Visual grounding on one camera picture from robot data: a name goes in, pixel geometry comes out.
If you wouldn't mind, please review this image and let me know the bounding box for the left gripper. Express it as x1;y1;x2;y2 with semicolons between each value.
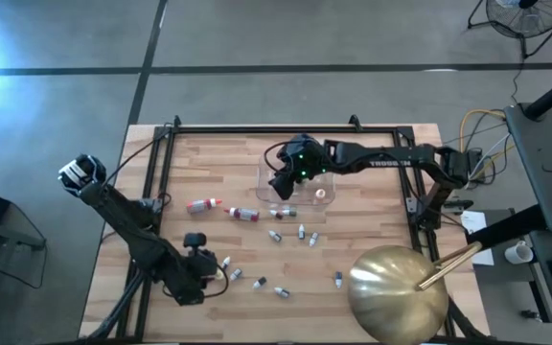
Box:
167;247;220;308

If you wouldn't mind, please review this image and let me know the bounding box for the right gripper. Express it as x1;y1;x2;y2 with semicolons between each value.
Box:
267;132;331;202

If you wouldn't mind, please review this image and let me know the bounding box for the clear plastic bin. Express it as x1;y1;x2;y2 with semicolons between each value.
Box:
255;151;337;208

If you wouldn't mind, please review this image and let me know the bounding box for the large red food coloring bottle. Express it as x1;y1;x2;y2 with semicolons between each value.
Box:
185;196;223;215
222;206;262;223

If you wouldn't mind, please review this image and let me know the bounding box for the brass desk lamp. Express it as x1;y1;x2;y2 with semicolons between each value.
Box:
346;241;484;345

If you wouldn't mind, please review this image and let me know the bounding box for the black side table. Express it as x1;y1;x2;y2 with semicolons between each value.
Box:
0;210;48;291

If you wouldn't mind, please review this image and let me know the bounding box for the white paper sheet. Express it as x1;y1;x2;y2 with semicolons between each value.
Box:
459;210;495;267

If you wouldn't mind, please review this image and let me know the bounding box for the black power strip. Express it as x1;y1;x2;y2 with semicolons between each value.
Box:
466;147;487;181

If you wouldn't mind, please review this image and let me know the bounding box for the white mug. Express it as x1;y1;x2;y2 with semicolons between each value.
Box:
503;240;535;265

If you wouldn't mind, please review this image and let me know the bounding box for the black floor fan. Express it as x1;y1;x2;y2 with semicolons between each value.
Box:
466;0;552;59

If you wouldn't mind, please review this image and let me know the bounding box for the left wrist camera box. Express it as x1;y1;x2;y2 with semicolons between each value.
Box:
182;232;208;251

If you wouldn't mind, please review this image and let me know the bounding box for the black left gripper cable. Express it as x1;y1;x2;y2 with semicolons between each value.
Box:
162;265;230;299

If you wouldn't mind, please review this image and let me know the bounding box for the black metal rig frame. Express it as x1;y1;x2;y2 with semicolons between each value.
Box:
83;114;493;344

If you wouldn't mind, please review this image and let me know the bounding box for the yellow cable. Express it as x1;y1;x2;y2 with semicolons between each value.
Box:
458;108;507;167

